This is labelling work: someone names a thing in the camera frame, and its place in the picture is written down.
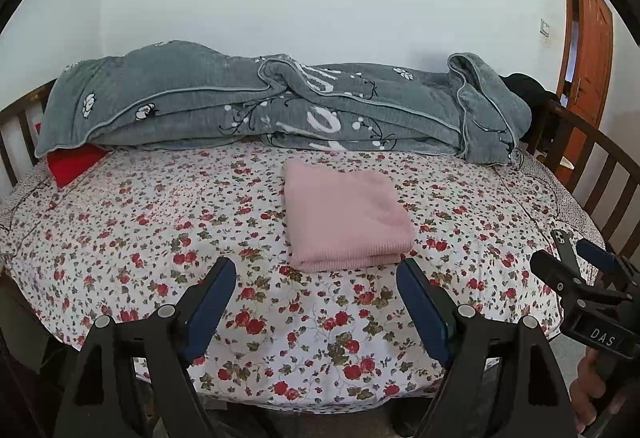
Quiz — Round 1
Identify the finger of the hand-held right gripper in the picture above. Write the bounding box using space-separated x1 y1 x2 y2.
575 239 631 289
530 249 596 303

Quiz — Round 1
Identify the black smartphone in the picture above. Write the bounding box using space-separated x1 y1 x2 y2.
551 229 576 263

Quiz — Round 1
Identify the person's right hand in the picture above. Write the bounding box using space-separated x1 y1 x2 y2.
570 349 600 435

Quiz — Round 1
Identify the floral bed sheet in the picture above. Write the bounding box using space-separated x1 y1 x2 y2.
0 140 606 411

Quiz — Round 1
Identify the pink knit sweater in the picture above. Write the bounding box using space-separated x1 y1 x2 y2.
282 159 417 273

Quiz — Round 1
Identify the grey printed blanket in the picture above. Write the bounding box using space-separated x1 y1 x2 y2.
35 39 532 167

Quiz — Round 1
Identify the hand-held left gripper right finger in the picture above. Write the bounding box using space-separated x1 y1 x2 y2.
395 258 576 438

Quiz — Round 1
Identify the wooden bed footboard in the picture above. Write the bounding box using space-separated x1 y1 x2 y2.
520 98 640 279

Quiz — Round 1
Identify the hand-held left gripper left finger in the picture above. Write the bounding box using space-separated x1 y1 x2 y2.
52 257 238 438

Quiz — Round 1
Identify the black clothing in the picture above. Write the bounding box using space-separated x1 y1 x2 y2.
500 74 558 139

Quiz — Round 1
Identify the wooden bed headboard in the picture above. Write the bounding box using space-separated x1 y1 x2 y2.
0 78 58 199

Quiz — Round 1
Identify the red pillow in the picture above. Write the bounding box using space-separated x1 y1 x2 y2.
46 144 108 189

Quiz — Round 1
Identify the brown wooden door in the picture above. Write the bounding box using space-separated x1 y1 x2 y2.
555 0 615 183

